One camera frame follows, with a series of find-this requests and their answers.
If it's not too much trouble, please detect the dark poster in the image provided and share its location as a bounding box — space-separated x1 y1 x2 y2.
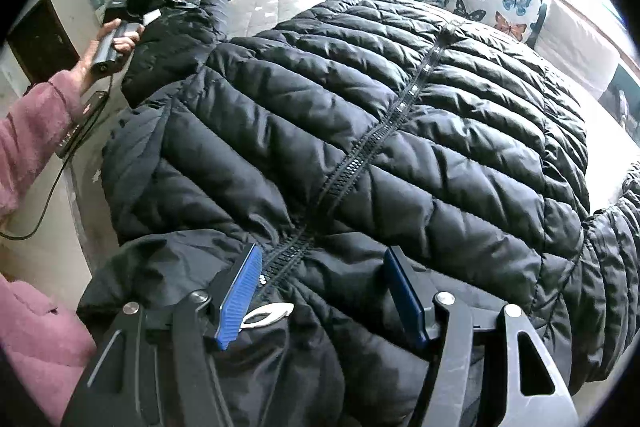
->
598 64 640 138

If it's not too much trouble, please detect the white pillow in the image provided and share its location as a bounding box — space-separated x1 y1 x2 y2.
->
534 0 622 84

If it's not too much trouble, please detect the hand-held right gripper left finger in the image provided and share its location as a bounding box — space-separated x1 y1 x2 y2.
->
59 243 264 427

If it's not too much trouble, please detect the black puffer jacket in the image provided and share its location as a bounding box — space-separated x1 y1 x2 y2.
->
75 0 640 427

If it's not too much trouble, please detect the black cable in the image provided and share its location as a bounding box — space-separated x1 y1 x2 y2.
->
0 74 117 241

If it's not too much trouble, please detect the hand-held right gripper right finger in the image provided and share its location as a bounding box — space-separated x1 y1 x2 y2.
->
383 246 577 427

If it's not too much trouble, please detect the person's pink fleece robe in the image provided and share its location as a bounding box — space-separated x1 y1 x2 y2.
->
0 273 97 427

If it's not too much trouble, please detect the person's left forearm pink sleeve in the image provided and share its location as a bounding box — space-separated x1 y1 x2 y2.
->
0 71 85 228

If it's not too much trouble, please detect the person's left hand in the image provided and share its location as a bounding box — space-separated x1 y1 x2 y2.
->
74 20 145 96

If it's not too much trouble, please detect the black wrist-mounted device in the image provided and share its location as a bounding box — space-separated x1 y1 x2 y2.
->
55 91 110 158

